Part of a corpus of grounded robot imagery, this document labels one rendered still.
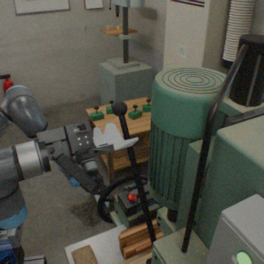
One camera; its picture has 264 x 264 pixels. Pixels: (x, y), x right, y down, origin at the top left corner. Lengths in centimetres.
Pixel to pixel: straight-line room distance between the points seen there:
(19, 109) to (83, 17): 266
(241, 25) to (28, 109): 144
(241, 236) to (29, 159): 40
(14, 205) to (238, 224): 46
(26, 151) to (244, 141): 40
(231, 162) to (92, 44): 340
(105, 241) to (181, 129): 58
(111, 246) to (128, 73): 219
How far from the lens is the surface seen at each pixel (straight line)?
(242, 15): 192
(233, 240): 32
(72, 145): 56
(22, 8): 341
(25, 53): 352
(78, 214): 224
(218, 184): 40
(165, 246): 49
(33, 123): 102
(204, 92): 51
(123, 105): 56
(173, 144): 54
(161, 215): 83
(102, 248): 96
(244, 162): 35
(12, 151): 56
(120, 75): 284
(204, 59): 203
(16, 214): 63
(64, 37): 355
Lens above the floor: 171
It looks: 33 degrees down
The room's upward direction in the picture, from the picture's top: straight up
